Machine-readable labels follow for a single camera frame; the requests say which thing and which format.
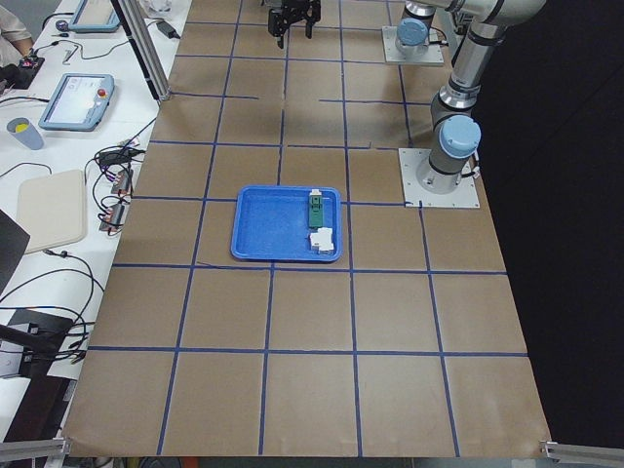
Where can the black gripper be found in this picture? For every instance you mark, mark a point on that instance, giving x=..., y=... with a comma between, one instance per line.
x=293, y=15

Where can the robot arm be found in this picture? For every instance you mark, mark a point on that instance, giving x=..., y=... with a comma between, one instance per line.
x=456, y=135
x=414, y=40

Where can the black power adapter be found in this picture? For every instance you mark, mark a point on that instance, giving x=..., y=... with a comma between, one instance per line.
x=167, y=29

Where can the green terminal block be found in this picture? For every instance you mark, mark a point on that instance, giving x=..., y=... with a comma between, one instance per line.
x=315, y=209

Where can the blue plastic tray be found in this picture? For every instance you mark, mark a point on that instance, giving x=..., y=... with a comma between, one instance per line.
x=271, y=223

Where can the far teach pendant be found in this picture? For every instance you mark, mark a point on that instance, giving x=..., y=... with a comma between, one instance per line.
x=94, y=16

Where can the teach pendant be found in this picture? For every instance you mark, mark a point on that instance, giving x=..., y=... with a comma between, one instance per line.
x=78, y=103
x=94, y=16

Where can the white circuit breaker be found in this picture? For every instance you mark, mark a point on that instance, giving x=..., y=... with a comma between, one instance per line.
x=321, y=240

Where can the near teach pendant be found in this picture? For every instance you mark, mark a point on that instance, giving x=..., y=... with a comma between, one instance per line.
x=78, y=103

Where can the grey cup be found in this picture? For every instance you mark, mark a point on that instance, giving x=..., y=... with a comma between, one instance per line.
x=25, y=133

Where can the beige pad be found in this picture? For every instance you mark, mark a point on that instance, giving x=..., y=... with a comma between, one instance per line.
x=52, y=209

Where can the black laptop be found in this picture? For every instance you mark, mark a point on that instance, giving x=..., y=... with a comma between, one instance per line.
x=13, y=243

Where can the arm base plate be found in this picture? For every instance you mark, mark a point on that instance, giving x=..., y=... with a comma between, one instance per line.
x=396, y=52
x=425, y=188

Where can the aluminium frame post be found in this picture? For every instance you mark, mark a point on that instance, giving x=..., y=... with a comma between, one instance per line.
x=130, y=17

